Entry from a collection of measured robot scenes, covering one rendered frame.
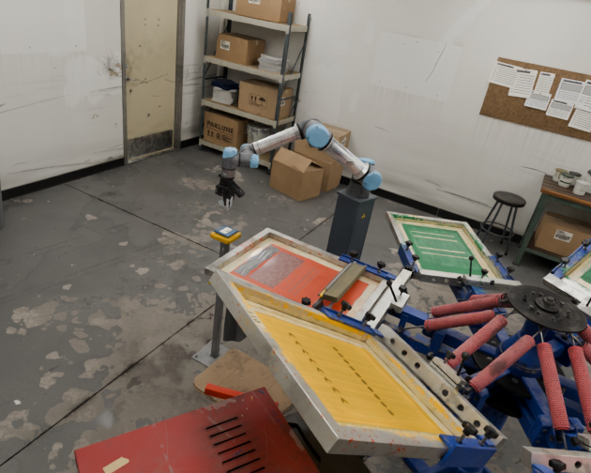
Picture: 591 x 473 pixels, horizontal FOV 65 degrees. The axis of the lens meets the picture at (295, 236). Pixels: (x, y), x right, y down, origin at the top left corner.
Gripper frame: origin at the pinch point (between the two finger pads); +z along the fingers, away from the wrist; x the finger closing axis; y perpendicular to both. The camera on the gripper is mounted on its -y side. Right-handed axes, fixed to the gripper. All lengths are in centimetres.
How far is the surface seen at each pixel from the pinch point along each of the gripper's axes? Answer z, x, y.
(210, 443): 0, 124, -86
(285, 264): 14.7, 5.4, -43.6
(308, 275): 15, 7, -58
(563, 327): -21, 23, -169
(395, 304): 2, 18, -107
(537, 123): -27, -367, -133
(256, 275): 14.7, 25.0, -37.8
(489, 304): -10, 8, -143
